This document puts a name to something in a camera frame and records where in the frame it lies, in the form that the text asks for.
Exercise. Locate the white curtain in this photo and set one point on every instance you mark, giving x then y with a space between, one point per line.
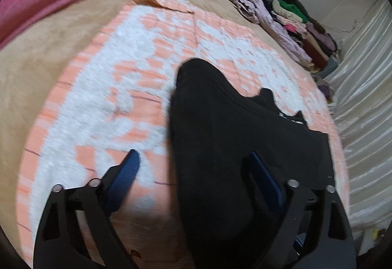
367 88

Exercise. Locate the purple cloth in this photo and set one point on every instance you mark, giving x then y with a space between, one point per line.
326 91

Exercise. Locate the black sweater with orange patches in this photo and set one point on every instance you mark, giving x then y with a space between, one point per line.
220 149

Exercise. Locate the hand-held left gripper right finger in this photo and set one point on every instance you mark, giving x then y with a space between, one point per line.
266 183

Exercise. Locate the peach and white printed blanket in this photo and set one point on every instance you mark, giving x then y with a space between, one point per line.
107 103

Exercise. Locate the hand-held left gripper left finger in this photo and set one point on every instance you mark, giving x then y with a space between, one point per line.
125 174

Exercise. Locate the pile of folded clothes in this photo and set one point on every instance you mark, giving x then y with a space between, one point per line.
306 30

